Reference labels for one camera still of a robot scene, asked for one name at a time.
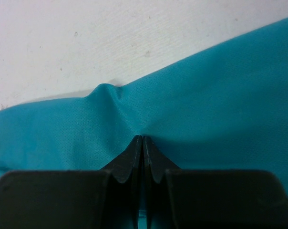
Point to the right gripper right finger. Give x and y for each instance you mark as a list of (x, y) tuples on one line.
[(155, 162)]

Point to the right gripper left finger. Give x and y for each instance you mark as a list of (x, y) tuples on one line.
[(123, 166)]

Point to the teal t-shirt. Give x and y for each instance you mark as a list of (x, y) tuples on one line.
[(220, 115)]

